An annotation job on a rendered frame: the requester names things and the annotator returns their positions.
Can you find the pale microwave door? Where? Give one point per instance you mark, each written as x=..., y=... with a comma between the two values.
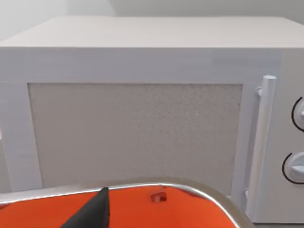
x=135, y=133

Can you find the pale microwave knob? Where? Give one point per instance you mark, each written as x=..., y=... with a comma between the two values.
x=294, y=167
x=299, y=114

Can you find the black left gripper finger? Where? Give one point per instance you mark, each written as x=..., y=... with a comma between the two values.
x=96, y=210

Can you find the pale microwave oven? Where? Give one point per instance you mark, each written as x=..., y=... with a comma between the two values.
x=152, y=40

